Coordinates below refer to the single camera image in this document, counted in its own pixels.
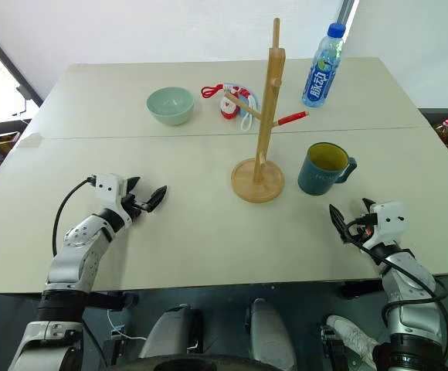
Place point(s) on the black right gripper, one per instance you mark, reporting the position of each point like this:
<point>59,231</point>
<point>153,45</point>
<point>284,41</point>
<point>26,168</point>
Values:
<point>361,229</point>

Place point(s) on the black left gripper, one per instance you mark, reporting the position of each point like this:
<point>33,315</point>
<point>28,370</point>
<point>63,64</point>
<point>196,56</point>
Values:
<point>133,205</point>

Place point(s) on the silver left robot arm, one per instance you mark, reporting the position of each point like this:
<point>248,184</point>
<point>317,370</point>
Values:
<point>78,240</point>

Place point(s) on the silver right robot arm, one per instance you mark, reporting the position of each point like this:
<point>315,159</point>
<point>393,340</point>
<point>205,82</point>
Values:
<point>409,278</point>

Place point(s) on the wooden mug tree stand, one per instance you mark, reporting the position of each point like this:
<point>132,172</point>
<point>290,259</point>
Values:
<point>267,116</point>

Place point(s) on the blue mug yellow inside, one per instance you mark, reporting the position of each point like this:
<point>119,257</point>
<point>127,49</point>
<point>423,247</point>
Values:
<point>316,178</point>

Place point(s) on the pale green bowl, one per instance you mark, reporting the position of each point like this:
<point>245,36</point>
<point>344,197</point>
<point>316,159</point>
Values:
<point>170,114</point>

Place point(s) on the red white santa charm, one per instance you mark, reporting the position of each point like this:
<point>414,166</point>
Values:
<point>229,107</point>

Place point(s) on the white shoe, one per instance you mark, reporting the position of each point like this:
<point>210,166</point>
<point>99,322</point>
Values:
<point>351,336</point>

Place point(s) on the red-capped bottle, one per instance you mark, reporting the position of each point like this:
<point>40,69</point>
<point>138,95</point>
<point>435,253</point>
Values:
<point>445,131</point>

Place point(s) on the blue-capped drink bottle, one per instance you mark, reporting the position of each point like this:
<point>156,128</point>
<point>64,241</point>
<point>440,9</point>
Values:
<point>318,86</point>

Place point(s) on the silver right robot leg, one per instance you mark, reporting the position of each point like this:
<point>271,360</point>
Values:
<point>268,332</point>

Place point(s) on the dark rounded robot torso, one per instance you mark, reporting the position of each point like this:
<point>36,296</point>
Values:
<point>208,364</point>

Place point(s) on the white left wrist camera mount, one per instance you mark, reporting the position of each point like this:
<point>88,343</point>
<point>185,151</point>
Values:
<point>110,187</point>

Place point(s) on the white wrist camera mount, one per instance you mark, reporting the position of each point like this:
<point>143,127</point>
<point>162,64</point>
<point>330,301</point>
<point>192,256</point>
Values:
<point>390,221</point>
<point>110,187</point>

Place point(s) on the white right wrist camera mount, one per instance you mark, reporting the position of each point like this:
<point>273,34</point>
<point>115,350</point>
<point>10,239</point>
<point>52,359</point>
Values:
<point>390,221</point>

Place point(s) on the black window frame bar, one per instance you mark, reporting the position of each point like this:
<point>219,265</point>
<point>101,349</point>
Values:
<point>7,62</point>

